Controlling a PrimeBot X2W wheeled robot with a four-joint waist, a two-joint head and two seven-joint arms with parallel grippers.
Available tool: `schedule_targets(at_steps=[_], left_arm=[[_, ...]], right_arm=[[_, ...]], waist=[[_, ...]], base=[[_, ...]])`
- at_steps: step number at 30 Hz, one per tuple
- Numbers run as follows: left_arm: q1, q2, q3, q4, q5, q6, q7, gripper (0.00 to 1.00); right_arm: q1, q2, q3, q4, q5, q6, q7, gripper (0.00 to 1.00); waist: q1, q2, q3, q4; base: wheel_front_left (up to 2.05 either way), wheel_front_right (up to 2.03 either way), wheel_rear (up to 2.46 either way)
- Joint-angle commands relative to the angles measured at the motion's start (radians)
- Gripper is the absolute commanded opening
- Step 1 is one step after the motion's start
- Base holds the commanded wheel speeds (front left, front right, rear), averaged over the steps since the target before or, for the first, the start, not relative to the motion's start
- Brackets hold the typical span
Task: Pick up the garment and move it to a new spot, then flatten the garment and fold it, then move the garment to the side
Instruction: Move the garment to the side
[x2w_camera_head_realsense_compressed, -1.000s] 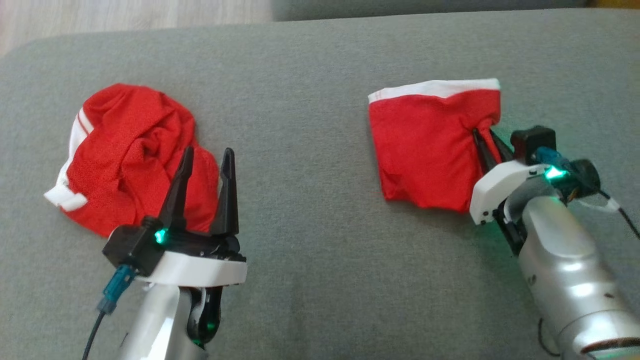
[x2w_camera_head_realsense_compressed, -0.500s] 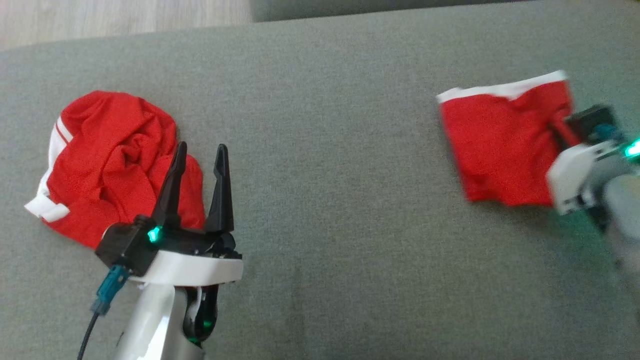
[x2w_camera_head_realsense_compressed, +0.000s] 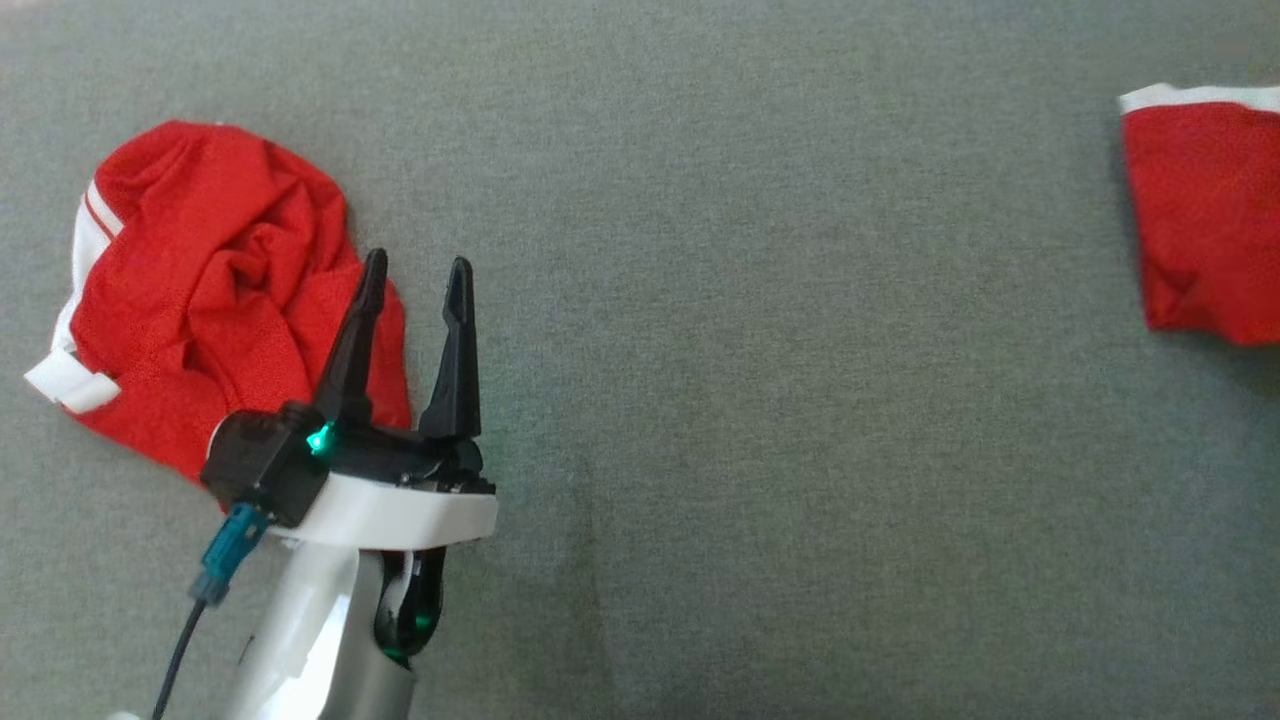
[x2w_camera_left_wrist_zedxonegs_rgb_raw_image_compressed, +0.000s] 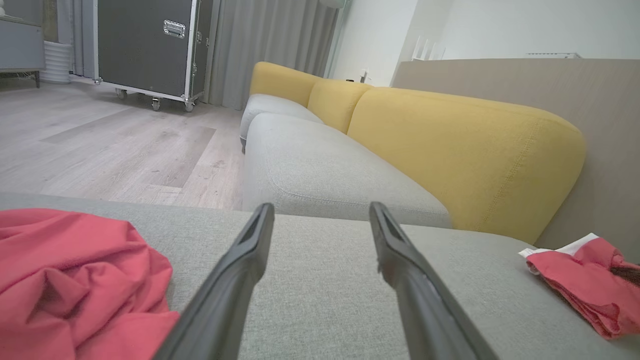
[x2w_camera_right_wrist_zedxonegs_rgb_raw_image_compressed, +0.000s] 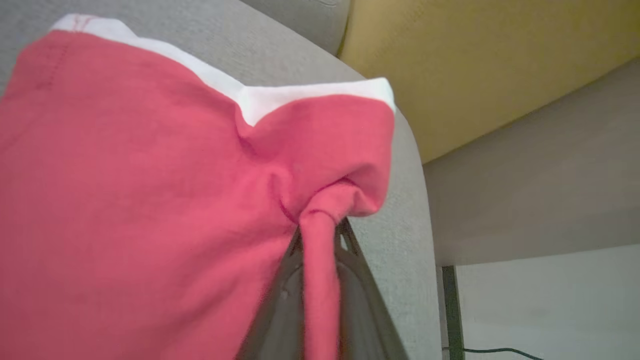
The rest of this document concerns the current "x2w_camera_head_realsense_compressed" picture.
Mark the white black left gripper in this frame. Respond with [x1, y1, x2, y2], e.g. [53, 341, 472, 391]
[268, 249, 499, 552]

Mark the red garment striped white trim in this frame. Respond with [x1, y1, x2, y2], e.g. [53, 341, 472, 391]
[24, 120, 413, 491]

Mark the red garment with white hem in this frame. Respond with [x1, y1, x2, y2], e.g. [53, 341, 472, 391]
[1117, 83, 1280, 347]

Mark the black left cable blue connector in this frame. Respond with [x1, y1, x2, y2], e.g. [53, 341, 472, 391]
[150, 503, 271, 720]

